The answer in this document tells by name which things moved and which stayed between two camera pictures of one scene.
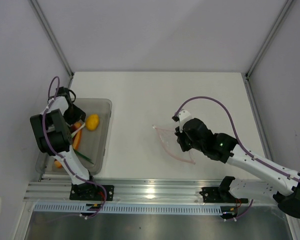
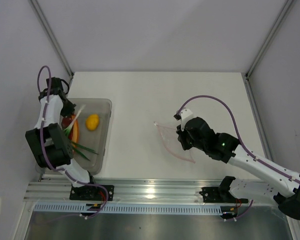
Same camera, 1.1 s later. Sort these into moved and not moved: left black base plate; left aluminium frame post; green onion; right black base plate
Moved: green onion
Not moved: left black base plate; left aluminium frame post; right black base plate
